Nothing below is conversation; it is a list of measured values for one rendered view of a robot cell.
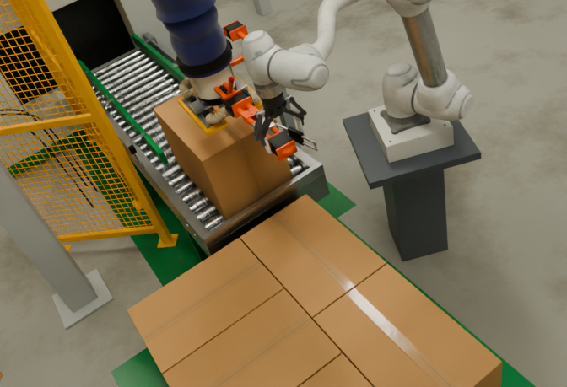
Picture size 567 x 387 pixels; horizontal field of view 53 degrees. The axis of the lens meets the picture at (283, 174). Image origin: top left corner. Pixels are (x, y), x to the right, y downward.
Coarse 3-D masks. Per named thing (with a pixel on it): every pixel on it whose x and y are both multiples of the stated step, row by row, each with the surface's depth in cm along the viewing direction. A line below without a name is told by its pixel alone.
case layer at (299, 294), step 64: (256, 256) 259; (320, 256) 250; (192, 320) 240; (256, 320) 233; (320, 320) 226; (384, 320) 219; (448, 320) 213; (192, 384) 218; (256, 384) 212; (320, 384) 206; (384, 384) 201; (448, 384) 196
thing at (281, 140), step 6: (282, 132) 197; (270, 138) 196; (276, 138) 196; (282, 138) 195; (288, 138) 194; (270, 144) 198; (276, 144) 193; (282, 144) 192; (288, 144) 192; (294, 144) 193; (276, 150) 191; (282, 150) 192; (282, 156) 193; (288, 156) 195
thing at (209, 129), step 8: (192, 96) 248; (184, 104) 251; (192, 112) 244; (200, 112) 242; (208, 112) 237; (216, 112) 240; (200, 120) 238; (224, 120) 235; (208, 128) 233; (216, 128) 232
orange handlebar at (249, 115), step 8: (240, 32) 262; (240, 56) 246; (232, 64) 244; (216, 88) 231; (224, 96) 225; (248, 104) 218; (240, 112) 215; (248, 112) 213; (248, 120) 210; (272, 128) 203; (288, 152) 192
